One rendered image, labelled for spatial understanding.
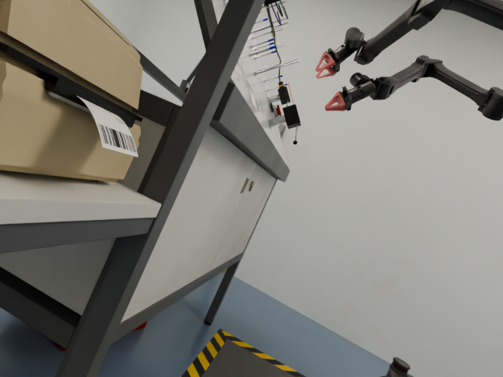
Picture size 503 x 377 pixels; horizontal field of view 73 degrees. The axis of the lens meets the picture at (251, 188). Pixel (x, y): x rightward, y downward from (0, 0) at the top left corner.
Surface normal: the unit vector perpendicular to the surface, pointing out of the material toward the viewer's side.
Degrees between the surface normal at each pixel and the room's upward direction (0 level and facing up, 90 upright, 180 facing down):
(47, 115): 90
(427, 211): 90
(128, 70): 72
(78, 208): 90
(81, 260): 90
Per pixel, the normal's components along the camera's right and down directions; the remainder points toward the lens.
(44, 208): 0.89, 0.41
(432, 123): -0.29, -0.11
